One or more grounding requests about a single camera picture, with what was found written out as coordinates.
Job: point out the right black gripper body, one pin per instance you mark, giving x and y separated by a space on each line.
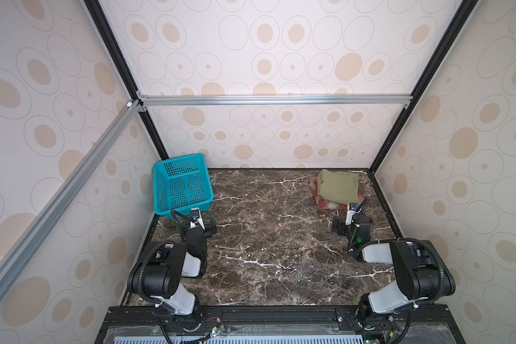
345 230

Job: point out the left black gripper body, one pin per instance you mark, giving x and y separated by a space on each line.
203 235

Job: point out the red plaid skirt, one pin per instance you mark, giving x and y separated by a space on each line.
324 204

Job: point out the olive green skirt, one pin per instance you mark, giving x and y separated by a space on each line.
339 186

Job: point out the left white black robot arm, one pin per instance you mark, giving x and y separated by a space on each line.
156 276

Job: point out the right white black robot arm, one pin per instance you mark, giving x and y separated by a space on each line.
421 275

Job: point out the teal plastic basket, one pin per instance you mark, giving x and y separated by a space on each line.
181 184

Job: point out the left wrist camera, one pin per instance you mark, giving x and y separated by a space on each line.
195 217

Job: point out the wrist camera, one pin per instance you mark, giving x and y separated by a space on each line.
352 208
195 217

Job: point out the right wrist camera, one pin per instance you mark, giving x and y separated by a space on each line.
352 208

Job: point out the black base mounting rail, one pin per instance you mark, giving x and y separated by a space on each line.
279 324

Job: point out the horizontal aluminium back rail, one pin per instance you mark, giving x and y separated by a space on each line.
241 100

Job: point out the diagonal aluminium left rail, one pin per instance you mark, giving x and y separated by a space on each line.
26 246

